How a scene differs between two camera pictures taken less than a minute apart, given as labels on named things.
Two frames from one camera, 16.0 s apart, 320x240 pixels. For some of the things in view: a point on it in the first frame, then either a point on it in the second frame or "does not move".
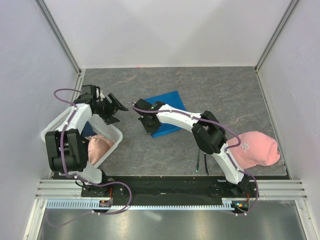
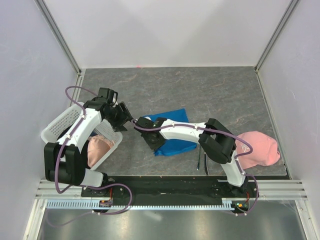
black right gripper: x=150 y=130 to x=152 y=146
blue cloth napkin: x=173 y=100 to x=173 y=146
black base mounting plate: x=170 y=190 does not move
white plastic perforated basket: x=95 y=120 does not move
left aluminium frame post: x=56 y=32 does not move
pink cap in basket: x=98 y=145 does not move
